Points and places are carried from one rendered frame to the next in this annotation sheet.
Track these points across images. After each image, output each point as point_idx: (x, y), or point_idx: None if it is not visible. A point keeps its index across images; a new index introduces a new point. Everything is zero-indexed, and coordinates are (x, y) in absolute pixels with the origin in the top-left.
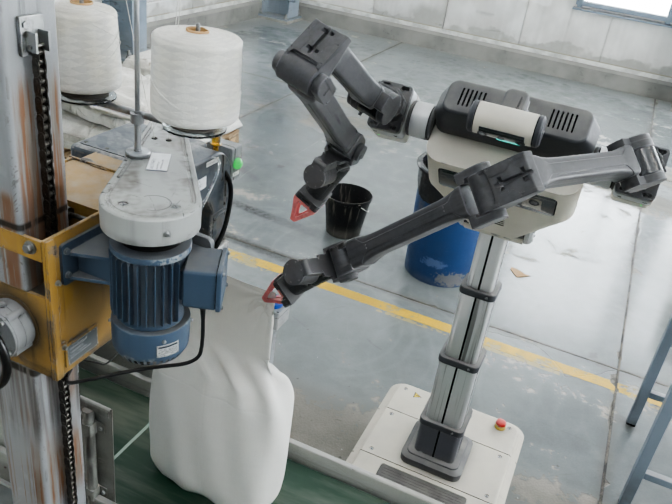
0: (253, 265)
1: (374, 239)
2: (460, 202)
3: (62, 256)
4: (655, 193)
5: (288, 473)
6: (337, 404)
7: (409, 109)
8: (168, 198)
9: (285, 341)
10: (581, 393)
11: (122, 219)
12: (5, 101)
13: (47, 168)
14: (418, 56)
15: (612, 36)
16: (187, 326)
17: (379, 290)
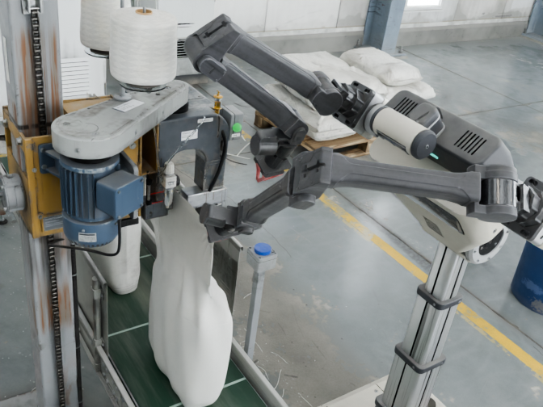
0: (368, 239)
1: (253, 201)
2: (287, 182)
3: (39, 153)
4: (532, 232)
5: (239, 392)
6: (360, 371)
7: (368, 109)
8: (98, 127)
9: (352, 306)
10: None
11: (53, 132)
12: (10, 41)
13: (38, 91)
14: None
15: None
16: (107, 226)
17: (469, 295)
